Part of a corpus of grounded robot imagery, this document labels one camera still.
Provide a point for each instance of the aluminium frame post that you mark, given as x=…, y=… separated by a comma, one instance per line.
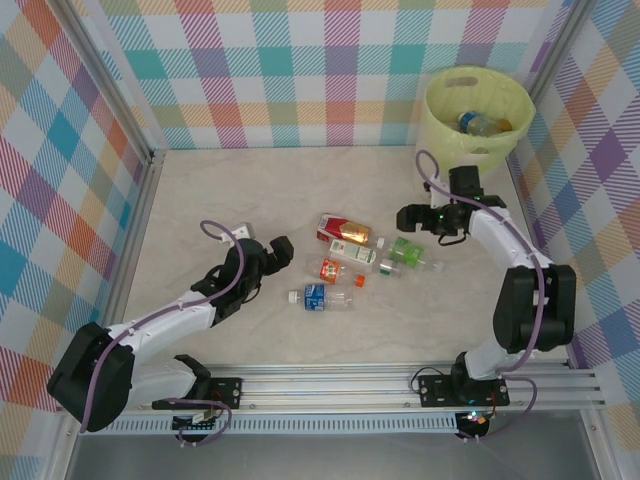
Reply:
x=559, y=50
x=126, y=100

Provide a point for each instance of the left aluminium frame post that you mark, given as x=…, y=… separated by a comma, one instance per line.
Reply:
x=126, y=100

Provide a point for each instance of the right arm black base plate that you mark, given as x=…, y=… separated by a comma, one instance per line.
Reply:
x=435, y=390

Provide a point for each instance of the short blue label bottle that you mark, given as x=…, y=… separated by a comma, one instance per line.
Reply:
x=470, y=121

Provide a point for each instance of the clear bottle small green label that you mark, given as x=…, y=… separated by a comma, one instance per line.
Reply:
x=386, y=270

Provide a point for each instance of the grey metal shelf panel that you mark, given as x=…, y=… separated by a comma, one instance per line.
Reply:
x=325, y=460

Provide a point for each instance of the right aluminium frame post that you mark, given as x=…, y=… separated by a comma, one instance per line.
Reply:
x=559, y=50

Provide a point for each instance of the green white milk carton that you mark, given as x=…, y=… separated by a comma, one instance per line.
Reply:
x=352, y=252

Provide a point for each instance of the green label plastic bottle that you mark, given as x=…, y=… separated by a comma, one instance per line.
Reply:
x=407, y=252

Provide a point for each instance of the long ribbed blue label bottle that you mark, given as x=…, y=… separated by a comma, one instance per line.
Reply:
x=315, y=297

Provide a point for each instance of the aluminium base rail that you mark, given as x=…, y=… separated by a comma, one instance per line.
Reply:
x=325, y=390

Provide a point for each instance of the orange cap red label bottle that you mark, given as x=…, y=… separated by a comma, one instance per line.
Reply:
x=330, y=270

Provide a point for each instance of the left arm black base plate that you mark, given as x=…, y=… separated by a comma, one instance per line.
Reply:
x=227, y=392

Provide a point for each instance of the bin with yellow-green bag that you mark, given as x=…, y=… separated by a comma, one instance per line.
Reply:
x=440, y=125

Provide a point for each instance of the left aluminium table edge rail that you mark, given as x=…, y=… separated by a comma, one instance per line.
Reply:
x=140, y=225

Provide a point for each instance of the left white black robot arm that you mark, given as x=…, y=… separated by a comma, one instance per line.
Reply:
x=165, y=325

